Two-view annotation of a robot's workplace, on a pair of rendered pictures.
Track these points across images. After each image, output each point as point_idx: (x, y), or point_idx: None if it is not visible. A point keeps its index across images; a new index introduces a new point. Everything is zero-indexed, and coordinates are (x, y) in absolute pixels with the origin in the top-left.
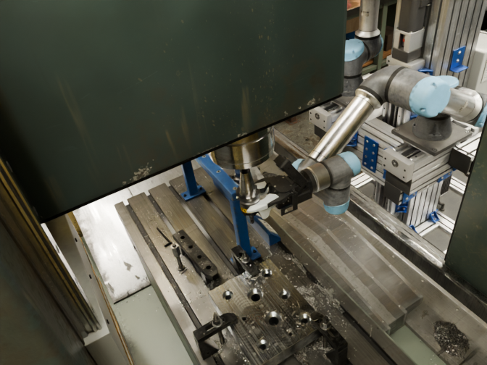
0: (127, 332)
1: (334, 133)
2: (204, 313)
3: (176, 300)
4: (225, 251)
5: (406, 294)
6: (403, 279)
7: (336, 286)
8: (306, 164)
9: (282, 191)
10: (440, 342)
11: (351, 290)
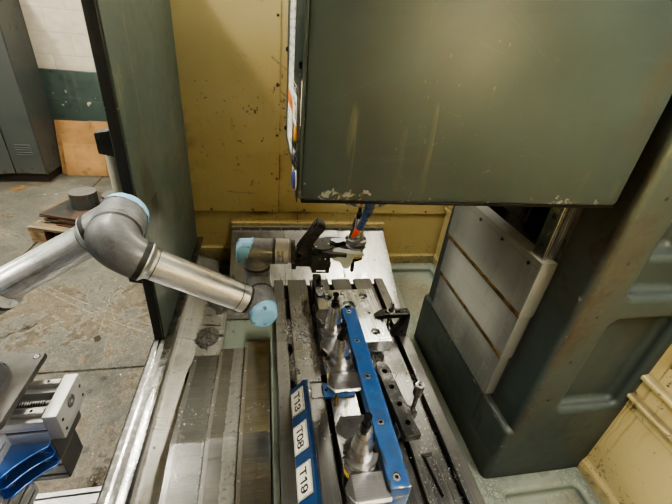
0: (476, 478)
1: (217, 273)
2: (396, 358)
3: (420, 379)
4: (356, 409)
5: (204, 362)
6: (193, 370)
7: (277, 331)
8: (262, 293)
9: (326, 238)
10: (216, 338)
11: (247, 372)
